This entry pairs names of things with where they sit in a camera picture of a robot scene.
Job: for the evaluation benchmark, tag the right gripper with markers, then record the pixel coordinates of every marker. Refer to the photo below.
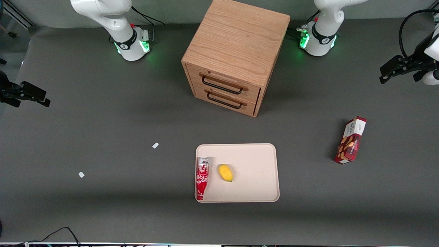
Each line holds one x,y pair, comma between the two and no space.
7,92

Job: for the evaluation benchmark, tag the red cola bottle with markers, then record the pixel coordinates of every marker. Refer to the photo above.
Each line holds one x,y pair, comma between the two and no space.
202,178

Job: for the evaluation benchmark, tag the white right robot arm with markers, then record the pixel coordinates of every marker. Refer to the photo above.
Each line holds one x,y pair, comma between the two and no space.
116,24

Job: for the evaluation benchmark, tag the grey table mat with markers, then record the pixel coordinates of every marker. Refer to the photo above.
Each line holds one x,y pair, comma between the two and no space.
103,120

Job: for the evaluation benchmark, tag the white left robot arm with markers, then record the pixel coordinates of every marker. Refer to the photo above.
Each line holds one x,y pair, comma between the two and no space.
324,34

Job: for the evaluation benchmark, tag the black knob on rod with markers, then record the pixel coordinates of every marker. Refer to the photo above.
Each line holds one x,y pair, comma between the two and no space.
12,34

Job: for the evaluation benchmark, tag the aluminium frame rail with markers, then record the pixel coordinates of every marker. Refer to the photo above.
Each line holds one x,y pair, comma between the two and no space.
436,17
19,15

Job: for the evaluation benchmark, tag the yellow mango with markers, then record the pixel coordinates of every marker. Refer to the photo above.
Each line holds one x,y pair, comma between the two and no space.
225,172

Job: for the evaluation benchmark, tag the red cookie box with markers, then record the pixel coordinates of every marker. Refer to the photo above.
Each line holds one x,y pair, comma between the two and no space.
349,140

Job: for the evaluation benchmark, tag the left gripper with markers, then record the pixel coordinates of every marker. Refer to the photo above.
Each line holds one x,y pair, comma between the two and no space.
419,61

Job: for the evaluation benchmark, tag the wooden drawer front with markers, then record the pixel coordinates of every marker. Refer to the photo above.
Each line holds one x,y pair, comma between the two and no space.
250,108
252,92

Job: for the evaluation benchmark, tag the wooden drawer cabinet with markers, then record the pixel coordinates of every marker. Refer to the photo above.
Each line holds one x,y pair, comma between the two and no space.
236,41

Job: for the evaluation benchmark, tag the beige plastic tray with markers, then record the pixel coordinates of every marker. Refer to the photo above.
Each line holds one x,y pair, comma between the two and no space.
253,171

